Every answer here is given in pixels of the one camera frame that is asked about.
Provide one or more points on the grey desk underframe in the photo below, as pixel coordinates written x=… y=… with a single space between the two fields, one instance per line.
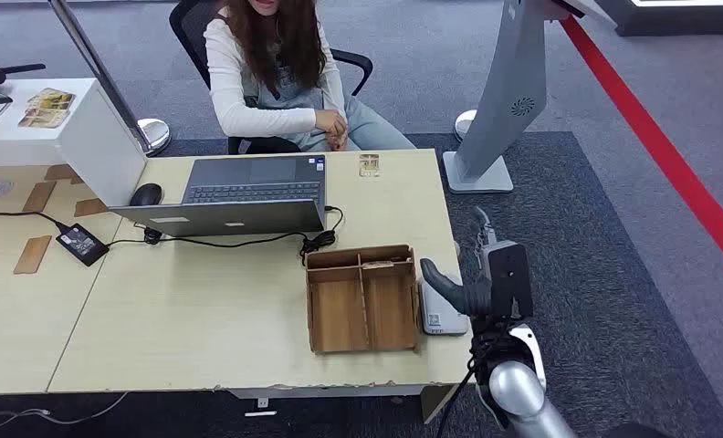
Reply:
x=437 y=402

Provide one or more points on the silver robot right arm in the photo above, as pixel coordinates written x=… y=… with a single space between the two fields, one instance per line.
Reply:
x=516 y=387

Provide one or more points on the grey laptop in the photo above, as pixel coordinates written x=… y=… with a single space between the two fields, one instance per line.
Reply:
x=246 y=217

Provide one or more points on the wooden divided tray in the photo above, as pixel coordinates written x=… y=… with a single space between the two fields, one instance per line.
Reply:
x=337 y=314

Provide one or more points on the black computer mouse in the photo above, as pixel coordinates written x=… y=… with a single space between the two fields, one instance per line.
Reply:
x=147 y=195

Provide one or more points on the person's right hand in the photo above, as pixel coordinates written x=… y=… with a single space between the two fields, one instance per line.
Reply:
x=331 y=123

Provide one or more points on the chrome stanchion pole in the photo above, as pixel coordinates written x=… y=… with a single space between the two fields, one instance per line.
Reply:
x=95 y=66

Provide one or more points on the person's left hand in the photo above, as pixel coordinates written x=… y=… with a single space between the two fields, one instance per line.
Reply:
x=337 y=143

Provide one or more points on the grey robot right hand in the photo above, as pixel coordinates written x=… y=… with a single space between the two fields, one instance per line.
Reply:
x=458 y=296

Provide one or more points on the black power adapter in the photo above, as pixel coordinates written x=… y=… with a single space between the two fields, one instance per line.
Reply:
x=82 y=245

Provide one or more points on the small white strip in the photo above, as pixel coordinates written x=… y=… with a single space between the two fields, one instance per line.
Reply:
x=260 y=414

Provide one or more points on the chrome stanchion base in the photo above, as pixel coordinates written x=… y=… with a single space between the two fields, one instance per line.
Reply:
x=464 y=124

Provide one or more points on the person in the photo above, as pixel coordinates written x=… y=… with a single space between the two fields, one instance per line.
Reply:
x=234 y=72

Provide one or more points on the white counter box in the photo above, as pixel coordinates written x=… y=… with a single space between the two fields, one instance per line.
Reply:
x=95 y=145

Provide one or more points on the grey kiosk stand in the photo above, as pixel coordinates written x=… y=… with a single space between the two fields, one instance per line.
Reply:
x=506 y=90

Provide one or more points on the black office chair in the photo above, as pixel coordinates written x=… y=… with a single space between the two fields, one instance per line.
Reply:
x=186 y=24

